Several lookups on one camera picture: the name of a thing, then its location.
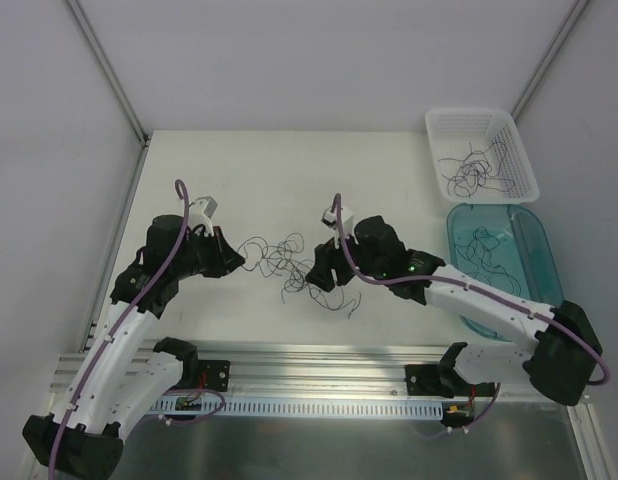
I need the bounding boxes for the dark cables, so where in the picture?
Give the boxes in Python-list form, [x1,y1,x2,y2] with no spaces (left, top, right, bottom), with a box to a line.
[453,227,523,301]

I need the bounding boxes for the bundle of thin cables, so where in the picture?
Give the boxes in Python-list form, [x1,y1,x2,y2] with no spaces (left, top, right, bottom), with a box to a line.
[236,233,364,320]

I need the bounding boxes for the left aluminium frame post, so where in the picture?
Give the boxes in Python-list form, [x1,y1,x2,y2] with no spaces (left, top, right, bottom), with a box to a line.
[62,0,150,146]

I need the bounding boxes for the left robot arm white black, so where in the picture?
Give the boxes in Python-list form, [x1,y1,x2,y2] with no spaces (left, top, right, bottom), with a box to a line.
[22,213,245,479]

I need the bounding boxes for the white perforated plastic basket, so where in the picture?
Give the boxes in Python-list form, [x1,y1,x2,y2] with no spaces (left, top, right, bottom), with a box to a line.
[425,108,540,204]

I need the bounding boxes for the right aluminium frame post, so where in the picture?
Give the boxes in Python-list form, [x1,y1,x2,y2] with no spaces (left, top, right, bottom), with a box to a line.
[510,0,594,122]

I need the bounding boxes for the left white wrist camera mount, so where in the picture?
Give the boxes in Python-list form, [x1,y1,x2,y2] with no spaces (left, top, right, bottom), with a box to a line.
[188,196,218,237]

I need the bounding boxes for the teal transparent plastic tray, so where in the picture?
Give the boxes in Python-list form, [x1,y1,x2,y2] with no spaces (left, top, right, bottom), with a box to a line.
[445,202,569,342]

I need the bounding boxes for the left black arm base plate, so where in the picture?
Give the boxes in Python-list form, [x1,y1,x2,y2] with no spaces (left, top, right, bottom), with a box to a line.
[176,359,231,392]

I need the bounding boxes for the white slotted cable duct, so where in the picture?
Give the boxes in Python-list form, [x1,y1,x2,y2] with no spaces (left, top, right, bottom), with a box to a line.
[148,395,443,422]

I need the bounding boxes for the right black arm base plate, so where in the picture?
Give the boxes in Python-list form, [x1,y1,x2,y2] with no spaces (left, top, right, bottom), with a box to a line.
[404,364,496,399]

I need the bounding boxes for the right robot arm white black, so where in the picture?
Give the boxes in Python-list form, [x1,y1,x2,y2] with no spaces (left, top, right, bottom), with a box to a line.
[306,206,610,406]

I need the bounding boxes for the aluminium mounting rail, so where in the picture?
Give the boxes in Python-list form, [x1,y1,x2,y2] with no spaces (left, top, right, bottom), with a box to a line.
[49,319,588,404]

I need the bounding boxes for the aluminium frame post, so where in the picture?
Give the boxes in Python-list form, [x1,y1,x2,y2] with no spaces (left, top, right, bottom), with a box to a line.
[62,0,150,146]
[510,0,594,122]

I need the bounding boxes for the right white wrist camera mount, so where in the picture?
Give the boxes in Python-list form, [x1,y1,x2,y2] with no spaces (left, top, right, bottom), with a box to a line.
[321,207,355,248]

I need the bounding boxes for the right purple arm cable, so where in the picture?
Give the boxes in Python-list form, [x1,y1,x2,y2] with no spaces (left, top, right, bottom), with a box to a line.
[331,193,614,441]

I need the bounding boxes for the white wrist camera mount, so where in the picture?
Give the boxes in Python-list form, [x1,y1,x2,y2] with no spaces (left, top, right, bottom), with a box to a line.
[321,207,355,248]
[188,196,218,237]

